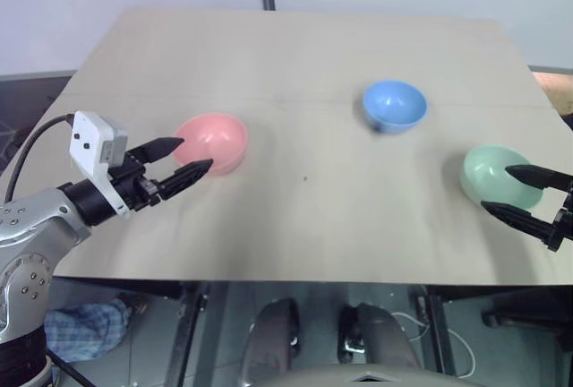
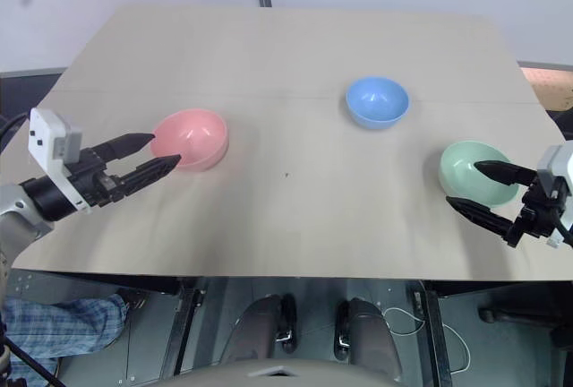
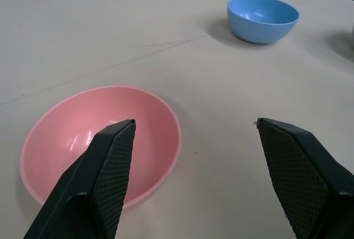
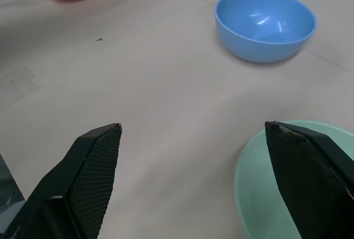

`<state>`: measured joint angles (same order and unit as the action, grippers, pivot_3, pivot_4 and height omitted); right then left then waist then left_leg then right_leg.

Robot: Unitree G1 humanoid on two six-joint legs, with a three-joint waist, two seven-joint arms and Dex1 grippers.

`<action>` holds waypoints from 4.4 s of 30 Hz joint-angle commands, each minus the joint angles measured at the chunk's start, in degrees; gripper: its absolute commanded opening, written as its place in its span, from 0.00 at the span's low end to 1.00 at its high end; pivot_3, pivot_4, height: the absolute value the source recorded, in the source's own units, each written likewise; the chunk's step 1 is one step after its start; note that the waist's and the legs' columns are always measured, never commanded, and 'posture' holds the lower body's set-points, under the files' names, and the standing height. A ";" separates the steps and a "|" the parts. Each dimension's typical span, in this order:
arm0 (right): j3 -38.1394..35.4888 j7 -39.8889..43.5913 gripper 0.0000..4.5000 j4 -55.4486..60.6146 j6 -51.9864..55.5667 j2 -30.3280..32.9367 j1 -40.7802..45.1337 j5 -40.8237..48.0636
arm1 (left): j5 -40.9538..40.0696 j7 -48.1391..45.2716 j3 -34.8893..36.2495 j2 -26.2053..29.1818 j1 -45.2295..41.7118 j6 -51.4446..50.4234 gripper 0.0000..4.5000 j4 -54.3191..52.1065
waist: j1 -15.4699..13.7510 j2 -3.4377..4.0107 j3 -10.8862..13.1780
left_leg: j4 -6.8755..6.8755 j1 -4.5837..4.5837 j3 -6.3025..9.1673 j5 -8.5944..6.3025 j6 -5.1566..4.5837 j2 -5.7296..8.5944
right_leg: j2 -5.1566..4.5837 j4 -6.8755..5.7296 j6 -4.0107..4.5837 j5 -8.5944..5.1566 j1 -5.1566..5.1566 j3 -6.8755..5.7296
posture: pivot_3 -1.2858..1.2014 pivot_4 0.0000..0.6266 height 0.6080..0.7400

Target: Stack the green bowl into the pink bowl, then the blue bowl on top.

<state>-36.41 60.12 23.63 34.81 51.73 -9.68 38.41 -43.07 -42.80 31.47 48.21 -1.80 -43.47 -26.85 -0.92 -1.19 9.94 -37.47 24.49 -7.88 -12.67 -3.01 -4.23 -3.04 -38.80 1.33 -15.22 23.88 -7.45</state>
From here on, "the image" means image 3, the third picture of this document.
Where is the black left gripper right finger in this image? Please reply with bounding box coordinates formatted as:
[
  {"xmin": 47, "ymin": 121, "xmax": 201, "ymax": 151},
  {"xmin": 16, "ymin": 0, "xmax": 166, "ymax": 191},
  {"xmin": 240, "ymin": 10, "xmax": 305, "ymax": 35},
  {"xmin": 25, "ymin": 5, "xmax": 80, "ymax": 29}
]
[{"xmin": 256, "ymin": 117, "xmax": 354, "ymax": 239}]

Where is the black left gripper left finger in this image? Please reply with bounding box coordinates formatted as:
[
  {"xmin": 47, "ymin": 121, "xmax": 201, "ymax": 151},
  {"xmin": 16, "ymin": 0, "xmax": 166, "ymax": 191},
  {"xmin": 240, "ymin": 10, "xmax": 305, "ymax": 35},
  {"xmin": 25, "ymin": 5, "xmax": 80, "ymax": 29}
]
[{"xmin": 23, "ymin": 118, "xmax": 137, "ymax": 239}]

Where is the pink plastic bowl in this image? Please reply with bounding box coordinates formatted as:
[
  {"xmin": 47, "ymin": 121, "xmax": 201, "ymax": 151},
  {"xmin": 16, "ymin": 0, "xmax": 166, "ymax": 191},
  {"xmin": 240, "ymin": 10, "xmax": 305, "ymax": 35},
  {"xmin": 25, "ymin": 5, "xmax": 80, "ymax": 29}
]
[{"xmin": 19, "ymin": 85, "xmax": 183, "ymax": 211}]

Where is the blue plastic bowl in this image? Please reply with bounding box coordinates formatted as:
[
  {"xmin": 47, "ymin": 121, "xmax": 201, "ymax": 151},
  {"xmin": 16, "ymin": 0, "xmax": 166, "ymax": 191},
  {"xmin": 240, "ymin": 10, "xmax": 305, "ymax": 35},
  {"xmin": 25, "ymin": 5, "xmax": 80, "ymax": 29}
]
[{"xmin": 227, "ymin": 0, "xmax": 300, "ymax": 44}]

